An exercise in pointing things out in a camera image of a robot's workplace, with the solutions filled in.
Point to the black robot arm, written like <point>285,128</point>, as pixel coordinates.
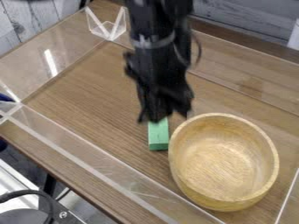
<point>159,23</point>

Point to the green rectangular block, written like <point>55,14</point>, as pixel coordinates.
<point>158,131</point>

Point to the clear acrylic tray walls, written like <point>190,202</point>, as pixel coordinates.
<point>72,118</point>

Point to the clear acrylic corner bracket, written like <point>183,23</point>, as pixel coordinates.
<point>107,30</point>

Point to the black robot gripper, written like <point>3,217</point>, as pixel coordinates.
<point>158,71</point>

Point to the black metal bracket with screw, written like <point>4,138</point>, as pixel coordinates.
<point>62,214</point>

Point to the black table leg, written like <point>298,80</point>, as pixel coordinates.
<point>50,185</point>

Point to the brown wooden bowl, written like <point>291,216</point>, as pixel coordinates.
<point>223,161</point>

